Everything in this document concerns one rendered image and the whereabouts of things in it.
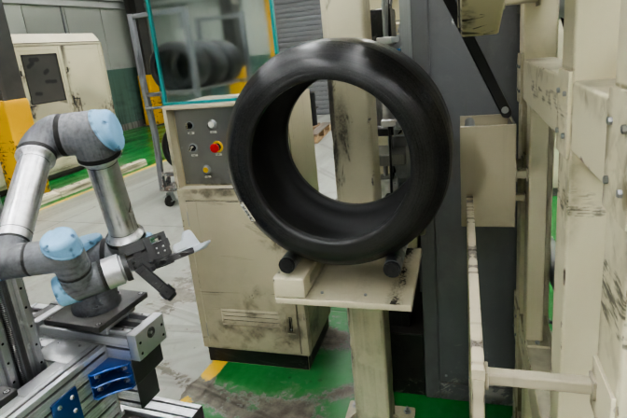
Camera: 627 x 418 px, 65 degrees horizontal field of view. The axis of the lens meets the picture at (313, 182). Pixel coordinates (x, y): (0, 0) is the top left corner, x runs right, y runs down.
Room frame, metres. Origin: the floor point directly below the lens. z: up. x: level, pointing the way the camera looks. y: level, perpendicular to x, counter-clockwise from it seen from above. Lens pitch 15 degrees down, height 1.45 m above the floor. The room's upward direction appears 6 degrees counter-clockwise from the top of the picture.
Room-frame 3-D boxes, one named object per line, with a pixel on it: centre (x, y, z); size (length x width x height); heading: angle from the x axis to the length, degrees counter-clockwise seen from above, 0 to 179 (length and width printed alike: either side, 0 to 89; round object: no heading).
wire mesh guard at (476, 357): (1.01, -0.34, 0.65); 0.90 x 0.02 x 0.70; 162
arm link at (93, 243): (1.45, 0.73, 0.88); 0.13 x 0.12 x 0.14; 96
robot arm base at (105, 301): (1.45, 0.74, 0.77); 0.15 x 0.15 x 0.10
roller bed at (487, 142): (1.43, -0.52, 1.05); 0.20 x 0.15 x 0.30; 162
